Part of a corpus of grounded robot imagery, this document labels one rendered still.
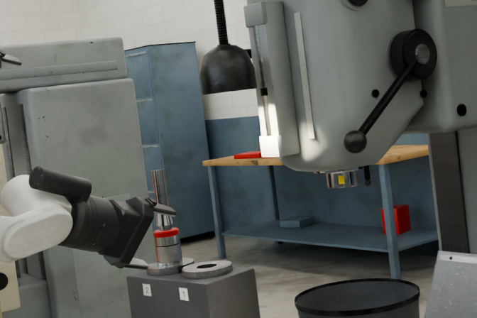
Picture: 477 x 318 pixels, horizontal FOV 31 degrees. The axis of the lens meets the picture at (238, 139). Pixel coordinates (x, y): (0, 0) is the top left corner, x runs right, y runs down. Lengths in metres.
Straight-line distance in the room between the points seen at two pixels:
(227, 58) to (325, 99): 0.15
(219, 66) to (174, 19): 8.18
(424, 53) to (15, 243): 0.63
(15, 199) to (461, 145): 0.78
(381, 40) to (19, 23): 9.77
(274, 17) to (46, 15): 9.88
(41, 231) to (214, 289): 0.34
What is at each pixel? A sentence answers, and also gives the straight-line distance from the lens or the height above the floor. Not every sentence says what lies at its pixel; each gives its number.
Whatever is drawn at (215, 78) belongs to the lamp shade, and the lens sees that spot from 1.10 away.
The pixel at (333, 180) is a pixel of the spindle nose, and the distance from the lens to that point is 1.25.
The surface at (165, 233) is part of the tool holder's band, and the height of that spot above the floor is 1.20.
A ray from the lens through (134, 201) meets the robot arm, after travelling 1.45.
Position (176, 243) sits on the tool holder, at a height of 1.17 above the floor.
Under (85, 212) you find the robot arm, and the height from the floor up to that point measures 1.28.
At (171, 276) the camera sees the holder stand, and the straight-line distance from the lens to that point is 1.56.
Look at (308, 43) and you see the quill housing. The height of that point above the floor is 1.49.
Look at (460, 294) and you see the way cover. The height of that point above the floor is 1.03.
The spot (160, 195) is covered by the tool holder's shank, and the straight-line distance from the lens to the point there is 1.59.
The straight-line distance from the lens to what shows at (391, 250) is 6.08.
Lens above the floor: 1.43
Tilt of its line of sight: 3 degrees down
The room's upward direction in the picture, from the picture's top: 7 degrees counter-clockwise
